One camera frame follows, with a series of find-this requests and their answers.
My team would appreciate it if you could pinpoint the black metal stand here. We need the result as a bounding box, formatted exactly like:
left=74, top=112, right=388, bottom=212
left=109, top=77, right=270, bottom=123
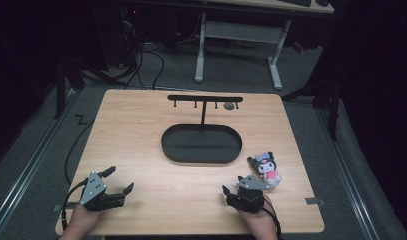
left=53, top=56, right=125, bottom=120

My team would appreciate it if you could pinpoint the black floor cable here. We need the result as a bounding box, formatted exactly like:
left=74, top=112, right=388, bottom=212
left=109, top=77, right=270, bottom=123
left=64, top=118, right=96, bottom=186

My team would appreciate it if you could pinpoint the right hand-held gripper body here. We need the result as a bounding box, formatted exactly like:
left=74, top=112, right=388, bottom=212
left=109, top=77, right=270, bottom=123
left=225, top=175, right=271, bottom=214

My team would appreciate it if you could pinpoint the person's left hand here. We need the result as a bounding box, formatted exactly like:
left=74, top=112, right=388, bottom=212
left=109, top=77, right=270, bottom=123
left=58, top=203, right=104, bottom=240

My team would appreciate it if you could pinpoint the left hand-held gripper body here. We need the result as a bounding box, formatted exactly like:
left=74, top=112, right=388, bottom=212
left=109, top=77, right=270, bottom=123
left=79, top=171, right=111, bottom=212

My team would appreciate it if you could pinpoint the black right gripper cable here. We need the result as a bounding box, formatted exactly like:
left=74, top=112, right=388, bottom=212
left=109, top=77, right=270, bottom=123
left=260, top=197, right=283, bottom=240

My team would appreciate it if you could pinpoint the black hook stand with tray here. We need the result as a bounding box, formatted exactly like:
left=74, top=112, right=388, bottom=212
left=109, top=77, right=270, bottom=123
left=160, top=94, right=244, bottom=165

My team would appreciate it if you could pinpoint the dark computer tower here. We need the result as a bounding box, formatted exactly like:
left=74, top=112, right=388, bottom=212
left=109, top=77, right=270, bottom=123
left=104, top=4, right=142, bottom=69

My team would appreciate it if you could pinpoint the white metal frame desk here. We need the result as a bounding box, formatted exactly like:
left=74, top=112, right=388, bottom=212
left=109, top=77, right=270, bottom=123
left=194, top=0, right=335, bottom=91

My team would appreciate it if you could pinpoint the black and pink plush toy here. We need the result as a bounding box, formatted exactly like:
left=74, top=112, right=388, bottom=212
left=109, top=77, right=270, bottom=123
left=246, top=151, right=283, bottom=190

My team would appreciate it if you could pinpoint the bundle of black cables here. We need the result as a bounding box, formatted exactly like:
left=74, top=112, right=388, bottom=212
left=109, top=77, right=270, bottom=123
left=115, top=39, right=166, bottom=91

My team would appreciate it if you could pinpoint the black tripod stand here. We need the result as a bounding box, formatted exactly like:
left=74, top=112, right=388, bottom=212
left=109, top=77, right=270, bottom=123
left=281, top=71, right=342, bottom=142

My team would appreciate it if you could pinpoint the metal floor rail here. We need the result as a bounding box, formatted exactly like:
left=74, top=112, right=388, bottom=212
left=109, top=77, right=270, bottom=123
left=0, top=88, right=79, bottom=238
left=315, top=108, right=381, bottom=240

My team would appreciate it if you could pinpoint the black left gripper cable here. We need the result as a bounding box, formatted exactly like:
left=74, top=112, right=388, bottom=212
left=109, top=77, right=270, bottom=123
left=61, top=178, right=91, bottom=232

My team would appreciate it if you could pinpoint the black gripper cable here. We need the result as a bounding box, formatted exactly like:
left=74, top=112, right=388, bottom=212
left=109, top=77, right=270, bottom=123
left=61, top=178, right=91, bottom=232
left=260, top=197, right=283, bottom=240

